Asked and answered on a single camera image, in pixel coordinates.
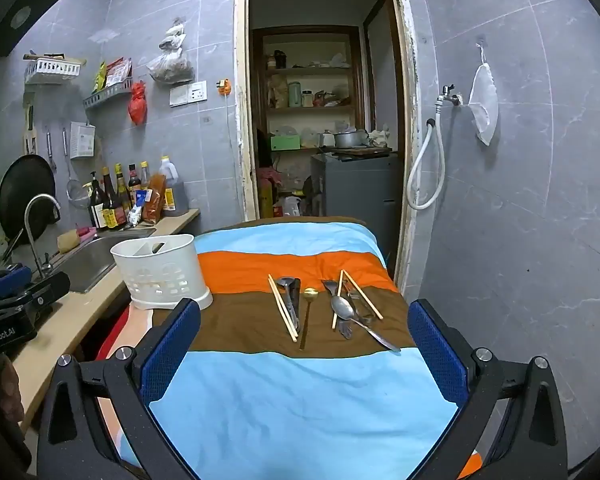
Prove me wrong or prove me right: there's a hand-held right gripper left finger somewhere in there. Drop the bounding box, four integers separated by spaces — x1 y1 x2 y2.
36 297 203 480

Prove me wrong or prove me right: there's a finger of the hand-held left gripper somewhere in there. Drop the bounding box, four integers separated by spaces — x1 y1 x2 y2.
10 271 72 313
0 266 32 297

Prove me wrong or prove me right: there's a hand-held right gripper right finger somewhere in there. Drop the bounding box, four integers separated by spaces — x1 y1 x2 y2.
407 298 568 480

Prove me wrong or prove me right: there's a white plastic utensil holder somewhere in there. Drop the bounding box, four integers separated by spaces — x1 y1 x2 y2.
111 234 214 311

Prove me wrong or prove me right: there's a wooden chopstick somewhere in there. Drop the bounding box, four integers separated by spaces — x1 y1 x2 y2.
267 274 296 343
271 276 299 339
342 269 384 321
332 269 344 331

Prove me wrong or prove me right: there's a large steel spoon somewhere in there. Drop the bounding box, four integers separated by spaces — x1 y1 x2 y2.
330 295 402 352

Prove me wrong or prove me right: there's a flat-handled steel spoon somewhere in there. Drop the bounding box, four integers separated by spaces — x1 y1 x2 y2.
274 276 301 332

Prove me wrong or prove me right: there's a gold spoon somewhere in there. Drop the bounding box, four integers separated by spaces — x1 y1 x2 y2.
298 287 319 351

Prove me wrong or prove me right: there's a person's left hand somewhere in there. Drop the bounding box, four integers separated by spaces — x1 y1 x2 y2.
0 355 27 443

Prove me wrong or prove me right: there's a red and peach cloth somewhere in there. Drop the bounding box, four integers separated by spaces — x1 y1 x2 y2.
96 305 156 456

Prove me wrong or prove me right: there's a steel sink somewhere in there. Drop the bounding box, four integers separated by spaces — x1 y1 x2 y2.
50 228 157 294

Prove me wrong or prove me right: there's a steel faucet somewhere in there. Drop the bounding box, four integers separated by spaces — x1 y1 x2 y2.
24 193 62 278

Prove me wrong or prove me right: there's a dark pump bottle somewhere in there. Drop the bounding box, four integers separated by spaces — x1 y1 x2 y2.
88 171 108 231

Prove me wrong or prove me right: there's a black frying pan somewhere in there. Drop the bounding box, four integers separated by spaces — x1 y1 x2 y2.
0 154 57 246

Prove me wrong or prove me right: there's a metal strainer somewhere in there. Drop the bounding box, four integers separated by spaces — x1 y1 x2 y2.
61 127 91 208

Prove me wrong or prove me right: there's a soy sauce bottle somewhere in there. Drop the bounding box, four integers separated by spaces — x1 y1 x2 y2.
102 167 127 229

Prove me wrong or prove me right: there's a striped blue orange brown blanket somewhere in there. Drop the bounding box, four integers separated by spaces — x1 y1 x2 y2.
100 217 483 480

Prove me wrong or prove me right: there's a yellow-capped sauce bottle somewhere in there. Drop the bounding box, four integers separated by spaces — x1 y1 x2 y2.
115 163 132 216

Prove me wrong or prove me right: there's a red-capped sauce bottle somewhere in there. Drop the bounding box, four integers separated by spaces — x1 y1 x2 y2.
127 163 142 206

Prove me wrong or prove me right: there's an orange seasoning packet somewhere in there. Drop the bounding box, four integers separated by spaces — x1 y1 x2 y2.
142 174 167 224

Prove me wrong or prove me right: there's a hanging cardboard box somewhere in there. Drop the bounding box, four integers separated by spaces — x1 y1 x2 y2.
70 121 97 160

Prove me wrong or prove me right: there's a wooden spatula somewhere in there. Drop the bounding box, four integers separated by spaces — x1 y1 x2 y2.
22 92 38 156

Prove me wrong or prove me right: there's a large oil jug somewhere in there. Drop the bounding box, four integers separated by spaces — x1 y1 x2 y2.
158 156 188 212

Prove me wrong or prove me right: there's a grey cabinet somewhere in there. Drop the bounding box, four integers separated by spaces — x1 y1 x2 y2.
311 152 400 266

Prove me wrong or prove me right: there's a red hanging bag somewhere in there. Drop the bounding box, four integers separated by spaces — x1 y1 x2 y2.
128 81 147 126

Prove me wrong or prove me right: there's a white basket shelf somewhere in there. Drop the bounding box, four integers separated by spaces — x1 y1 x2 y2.
24 56 82 85

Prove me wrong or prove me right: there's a red snack packet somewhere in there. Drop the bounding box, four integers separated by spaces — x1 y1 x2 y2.
105 57 132 88

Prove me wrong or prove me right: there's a metal pot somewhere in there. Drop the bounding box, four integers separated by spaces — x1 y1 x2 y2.
334 130 370 149

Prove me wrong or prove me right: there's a clear hanging plastic bag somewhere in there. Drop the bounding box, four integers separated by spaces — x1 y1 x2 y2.
146 19 196 83

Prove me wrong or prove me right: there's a white plastic bag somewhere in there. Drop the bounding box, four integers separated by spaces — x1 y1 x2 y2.
467 42 500 147

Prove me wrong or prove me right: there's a wooden shelf cabinet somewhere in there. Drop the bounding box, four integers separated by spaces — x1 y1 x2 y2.
252 25 366 196

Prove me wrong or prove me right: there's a white hose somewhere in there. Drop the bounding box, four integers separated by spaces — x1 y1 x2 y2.
406 95 461 211

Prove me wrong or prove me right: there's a metal wall rack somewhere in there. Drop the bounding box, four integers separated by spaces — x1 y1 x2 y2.
83 77 134 110

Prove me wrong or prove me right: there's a white wall socket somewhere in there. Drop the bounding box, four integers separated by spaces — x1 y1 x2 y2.
169 80 208 107

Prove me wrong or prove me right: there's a door frame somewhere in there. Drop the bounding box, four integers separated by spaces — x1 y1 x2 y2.
234 0 421 286

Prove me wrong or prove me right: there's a wall tap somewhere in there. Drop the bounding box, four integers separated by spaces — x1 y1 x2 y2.
439 82 463 107

